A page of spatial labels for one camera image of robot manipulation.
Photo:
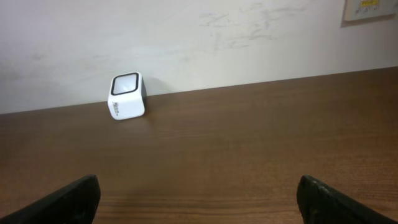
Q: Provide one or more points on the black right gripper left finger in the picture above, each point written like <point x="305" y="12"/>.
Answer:
<point x="75" y="203"/>

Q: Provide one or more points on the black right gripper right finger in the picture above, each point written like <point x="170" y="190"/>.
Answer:
<point x="321" y="204"/>

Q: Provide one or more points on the white barcode scanner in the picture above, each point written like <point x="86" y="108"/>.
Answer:
<point x="127" y="96"/>

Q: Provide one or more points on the white wall switch plate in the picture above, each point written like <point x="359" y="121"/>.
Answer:
<point x="365" y="9"/>

